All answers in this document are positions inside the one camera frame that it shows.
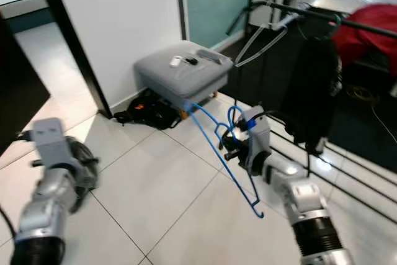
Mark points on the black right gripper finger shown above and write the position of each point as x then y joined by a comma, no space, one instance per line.
226,139
228,153

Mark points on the blue plastic hanger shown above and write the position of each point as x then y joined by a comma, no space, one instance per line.
234,108

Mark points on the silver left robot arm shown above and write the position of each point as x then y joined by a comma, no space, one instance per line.
46,215

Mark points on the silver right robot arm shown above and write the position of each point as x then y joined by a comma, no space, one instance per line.
304,203

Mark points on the teal plastic hanger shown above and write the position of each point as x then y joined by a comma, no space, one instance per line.
337,20

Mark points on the grey ottoman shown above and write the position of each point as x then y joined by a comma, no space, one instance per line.
180,82

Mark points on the black backpack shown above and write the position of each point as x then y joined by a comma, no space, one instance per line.
149,113

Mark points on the grey remote control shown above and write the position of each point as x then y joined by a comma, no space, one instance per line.
211,56

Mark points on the black key fob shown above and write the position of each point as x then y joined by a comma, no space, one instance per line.
190,61

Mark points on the small white gadget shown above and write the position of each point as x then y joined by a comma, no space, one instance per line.
176,61

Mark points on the red fabric bundle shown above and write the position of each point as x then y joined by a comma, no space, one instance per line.
372,48

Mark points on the black metal clothes rack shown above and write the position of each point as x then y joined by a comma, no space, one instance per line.
372,26

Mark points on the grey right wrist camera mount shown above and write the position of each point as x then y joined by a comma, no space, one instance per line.
257,147

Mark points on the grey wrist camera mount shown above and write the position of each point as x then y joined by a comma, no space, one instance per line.
51,144
257,147

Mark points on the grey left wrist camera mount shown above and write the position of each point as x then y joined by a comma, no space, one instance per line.
51,144

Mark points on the black door frame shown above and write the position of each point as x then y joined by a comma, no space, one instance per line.
72,41

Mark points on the black vertical wall trim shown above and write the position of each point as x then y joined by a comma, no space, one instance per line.
180,4

